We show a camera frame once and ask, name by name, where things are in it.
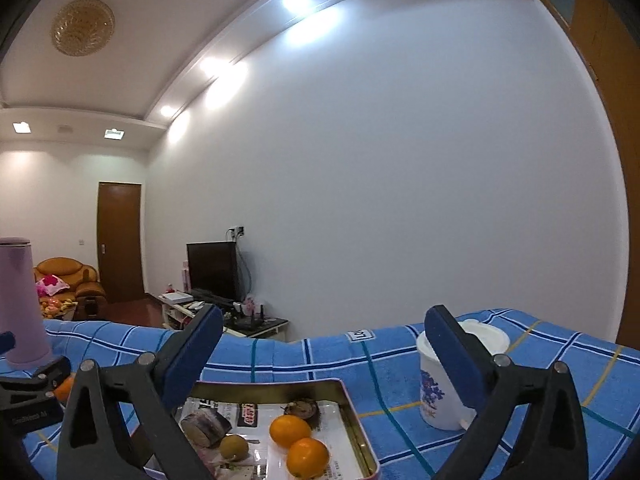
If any small orange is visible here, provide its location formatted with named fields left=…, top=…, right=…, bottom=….
left=286, top=437, right=331, bottom=479
left=269, top=414, right=313, bottom=450

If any brown roll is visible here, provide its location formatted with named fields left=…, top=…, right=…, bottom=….
left=180, top=408, right=233, bottom=448

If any orange leather armchair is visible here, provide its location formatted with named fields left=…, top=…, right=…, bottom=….
left=34, top=257, right=107, bottom=321

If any brown wooden door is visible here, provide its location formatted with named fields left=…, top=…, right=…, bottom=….
left=98, top=182, right=146, bottom=303

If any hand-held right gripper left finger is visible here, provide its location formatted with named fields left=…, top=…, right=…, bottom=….
left=56, top=304, right=224, bottom=480

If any pink flower cushion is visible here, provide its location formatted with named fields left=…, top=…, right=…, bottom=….
left=36, top=274, right=71, bottom=297

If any purple tumbler bottle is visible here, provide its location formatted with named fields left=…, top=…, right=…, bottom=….
left=0, top=236, right=53, bottom=366

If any pink tin box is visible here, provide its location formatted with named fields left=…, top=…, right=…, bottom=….
left=175, top=379, right=381, bottom=480

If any white television stand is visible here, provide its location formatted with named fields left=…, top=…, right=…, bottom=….
left=157, top=292, right=290, bottom=343

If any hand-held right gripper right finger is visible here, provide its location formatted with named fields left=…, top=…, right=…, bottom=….
left=425, top=305, right=590, bottom=480

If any golden round ceiling lamp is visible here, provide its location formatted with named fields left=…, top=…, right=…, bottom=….
left=52, top=0, right=116, bottom=56

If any black router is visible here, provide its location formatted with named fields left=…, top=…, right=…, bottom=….
left=235, top=310, right=268, bottom=333

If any cluttered coffee table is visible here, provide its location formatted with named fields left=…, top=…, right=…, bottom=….
left=40, top=297, right=101, bottom=322

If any blue plaid cloth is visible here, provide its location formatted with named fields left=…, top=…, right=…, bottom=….
left=20, top=308, right=640, bottom=480

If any green kiwi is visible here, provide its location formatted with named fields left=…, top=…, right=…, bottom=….
left=219, top=434, right=250, bottom=461

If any black television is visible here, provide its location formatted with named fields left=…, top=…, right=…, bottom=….
left=186, top=241, right=239, bottom=302

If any white flower print cup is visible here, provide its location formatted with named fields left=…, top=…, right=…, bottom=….
left=419, top=347, right=476, bottom=431

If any large orange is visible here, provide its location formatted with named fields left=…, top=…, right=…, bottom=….
left=54, top=374, right=76, bottom=403

